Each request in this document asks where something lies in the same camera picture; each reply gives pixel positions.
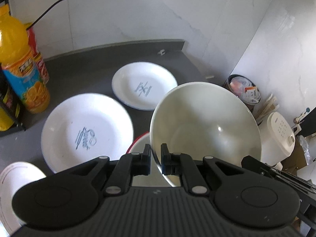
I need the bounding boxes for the white plate sweet print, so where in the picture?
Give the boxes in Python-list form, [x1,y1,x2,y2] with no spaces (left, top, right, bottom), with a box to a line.
[41,93,134,173]

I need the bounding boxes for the white plate bakery print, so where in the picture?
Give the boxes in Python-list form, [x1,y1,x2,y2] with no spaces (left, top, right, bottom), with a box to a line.
[111,62,178,111]

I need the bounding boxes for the red and black bowl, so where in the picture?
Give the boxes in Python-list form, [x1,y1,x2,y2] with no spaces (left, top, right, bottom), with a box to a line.
[126,132,150,154]

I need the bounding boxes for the cardboard boxes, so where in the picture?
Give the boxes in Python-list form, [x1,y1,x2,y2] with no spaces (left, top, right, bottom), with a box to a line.
[281,138,315,180]

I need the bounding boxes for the white air fryer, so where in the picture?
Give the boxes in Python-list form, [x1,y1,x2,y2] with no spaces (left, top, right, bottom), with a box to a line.
[259,112,295,166]

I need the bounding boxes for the white plate gold rim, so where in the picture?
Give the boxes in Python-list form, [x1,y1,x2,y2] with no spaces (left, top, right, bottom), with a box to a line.
[1,162,46,236]

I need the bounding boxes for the orange juice bottle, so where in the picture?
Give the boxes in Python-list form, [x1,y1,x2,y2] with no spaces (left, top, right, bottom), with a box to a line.
[1,4,50,114]

